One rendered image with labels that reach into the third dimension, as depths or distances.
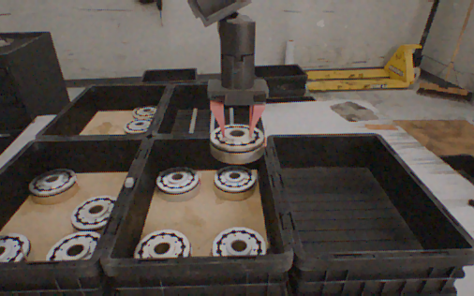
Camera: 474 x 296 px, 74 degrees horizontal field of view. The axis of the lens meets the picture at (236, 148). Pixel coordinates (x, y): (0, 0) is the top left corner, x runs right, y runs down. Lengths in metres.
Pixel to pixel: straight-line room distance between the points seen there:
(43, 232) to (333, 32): 3.89
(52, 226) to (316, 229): 0.56
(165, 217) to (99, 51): 3.47
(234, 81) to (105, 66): 3.64
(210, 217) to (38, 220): 0.38
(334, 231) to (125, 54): 3.58
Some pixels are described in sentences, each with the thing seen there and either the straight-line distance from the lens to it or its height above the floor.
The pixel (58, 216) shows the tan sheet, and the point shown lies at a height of 0.83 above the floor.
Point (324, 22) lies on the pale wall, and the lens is 4.19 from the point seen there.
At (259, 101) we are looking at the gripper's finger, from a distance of 0.53.
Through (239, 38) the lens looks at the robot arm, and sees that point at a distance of 0.51.
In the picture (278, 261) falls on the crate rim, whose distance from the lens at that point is 0.51.
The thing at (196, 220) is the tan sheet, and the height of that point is 0.83.
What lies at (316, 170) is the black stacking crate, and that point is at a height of 0.83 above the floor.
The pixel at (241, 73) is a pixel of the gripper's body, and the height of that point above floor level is 1.16.
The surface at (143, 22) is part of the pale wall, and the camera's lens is 3.91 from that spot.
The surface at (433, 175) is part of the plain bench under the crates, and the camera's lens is 1.24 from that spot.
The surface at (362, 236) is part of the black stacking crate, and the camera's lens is 0.72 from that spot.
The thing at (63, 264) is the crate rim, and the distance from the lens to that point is 0.56.
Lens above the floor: 1.32
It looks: 31 degrees down
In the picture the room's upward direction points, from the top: straight up
